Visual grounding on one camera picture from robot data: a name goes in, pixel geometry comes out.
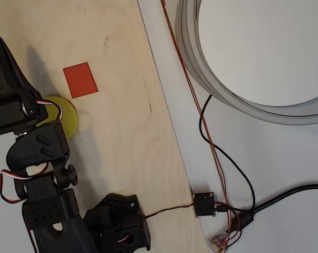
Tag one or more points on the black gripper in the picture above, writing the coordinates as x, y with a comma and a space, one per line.
11, 112

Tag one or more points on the yellow round sponge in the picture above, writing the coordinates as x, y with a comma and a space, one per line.
69, 118

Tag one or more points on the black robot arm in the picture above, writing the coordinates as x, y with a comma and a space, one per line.
42, 150

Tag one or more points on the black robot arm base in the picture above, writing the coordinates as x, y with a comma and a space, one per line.
121, 208

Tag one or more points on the red rectangular paper marker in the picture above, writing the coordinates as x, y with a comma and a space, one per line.
81, 80

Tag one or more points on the light plywood board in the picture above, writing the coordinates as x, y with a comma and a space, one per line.
121, 131

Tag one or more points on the black motor controller board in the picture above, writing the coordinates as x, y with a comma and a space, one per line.
204, 204

